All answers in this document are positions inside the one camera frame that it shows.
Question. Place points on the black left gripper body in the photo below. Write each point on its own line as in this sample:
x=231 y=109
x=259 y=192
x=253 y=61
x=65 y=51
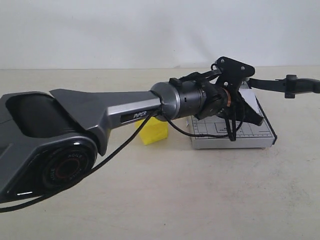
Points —
x=216 y=98

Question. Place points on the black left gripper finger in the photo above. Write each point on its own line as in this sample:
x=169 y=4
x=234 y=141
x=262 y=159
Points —
x=244 y=112

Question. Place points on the white paper sheet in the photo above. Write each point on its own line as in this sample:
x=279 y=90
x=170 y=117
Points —
x=250 y=101

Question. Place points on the yellow foam cube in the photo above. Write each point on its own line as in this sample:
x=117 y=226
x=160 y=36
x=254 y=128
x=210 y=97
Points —
x=153 y=131

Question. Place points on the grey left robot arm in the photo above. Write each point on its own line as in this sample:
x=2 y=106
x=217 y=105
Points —
x=50 y=141

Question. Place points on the grey paper cutter base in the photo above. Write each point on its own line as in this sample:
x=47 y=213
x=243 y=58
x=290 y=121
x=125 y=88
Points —
x=249 y=136

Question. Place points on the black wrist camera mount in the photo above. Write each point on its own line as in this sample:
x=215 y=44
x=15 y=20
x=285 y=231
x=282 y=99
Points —
x=233 y=72

